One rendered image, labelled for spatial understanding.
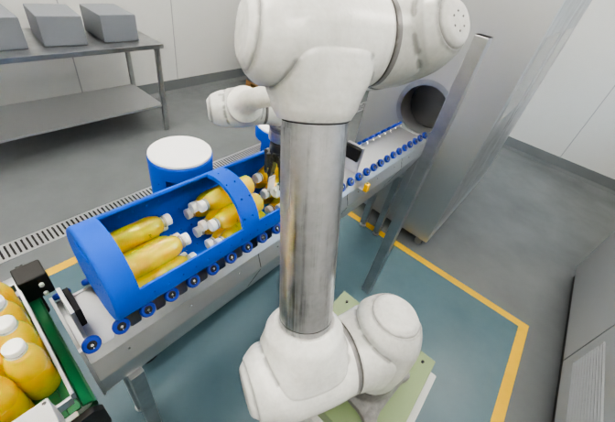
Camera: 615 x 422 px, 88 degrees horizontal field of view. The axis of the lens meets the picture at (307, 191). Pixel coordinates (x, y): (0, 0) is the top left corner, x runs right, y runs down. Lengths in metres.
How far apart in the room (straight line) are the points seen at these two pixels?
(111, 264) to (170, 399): 1.21
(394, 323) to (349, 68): 0.50
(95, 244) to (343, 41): 0.74
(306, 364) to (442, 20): 0.56
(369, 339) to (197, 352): 1.48
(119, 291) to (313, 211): 0.59
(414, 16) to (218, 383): 1.87
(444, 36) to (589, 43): 4.78
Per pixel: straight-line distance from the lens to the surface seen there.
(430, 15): 0.49
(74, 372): 1.15
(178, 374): 2.05
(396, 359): 0.73
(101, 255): 0.92
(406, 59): 0.50
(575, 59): 5.27
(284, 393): 0.66
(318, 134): 0.44
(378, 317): 0.71
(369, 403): 0.91
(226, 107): 0.94
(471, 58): 1.56
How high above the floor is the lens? 1.88
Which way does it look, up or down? 38 degrees down
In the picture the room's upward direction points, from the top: 12 degrees clockwise
